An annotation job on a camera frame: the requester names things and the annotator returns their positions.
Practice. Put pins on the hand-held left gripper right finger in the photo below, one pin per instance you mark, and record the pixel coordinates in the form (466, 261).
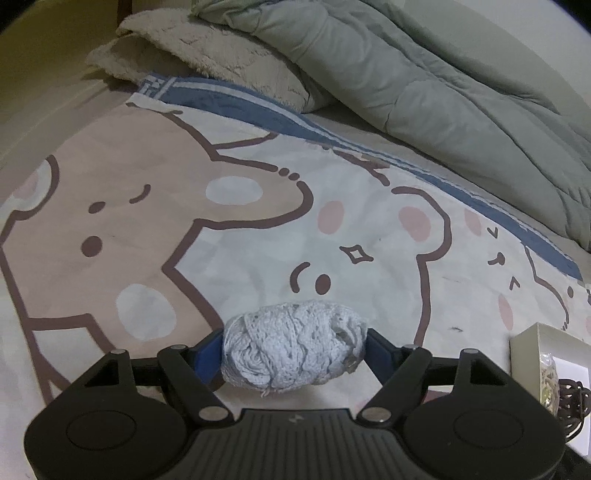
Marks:
(376, 355)

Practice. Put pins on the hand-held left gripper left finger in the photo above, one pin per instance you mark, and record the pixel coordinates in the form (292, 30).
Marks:
(207, 361)

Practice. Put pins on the white lace ball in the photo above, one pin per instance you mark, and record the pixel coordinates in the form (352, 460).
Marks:
(295, 346)

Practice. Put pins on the white cardboard box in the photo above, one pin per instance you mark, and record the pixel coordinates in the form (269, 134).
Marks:
(531, 360)

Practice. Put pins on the clear bag of wooden pegs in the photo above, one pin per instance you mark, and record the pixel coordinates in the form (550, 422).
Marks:
(549, 383)

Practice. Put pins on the dark brown hair claw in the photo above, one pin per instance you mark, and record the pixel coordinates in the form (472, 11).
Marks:
(572, 397)

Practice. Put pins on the bear printed blanket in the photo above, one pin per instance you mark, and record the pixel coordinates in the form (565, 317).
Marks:
(184, 161)

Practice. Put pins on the grey quilted duvet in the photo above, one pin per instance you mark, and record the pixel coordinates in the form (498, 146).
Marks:
(415, 92)

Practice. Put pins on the beige fluffy blanket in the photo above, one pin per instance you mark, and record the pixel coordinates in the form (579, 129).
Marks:
(207, 55)

